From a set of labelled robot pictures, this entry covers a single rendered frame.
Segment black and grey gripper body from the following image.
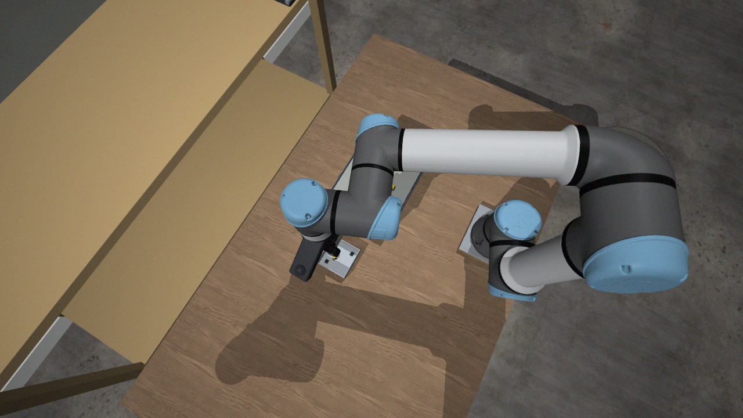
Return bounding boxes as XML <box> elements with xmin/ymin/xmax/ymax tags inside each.
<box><xmin>319</xmin><ymin>234</ymin><xmax>339</xmax><ymax>254</ymax></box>

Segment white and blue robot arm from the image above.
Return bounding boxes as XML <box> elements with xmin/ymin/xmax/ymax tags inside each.
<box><xmin>280</xmin><ymin>113</ymin><xmax>689</xmax><ymax>301</ymax></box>

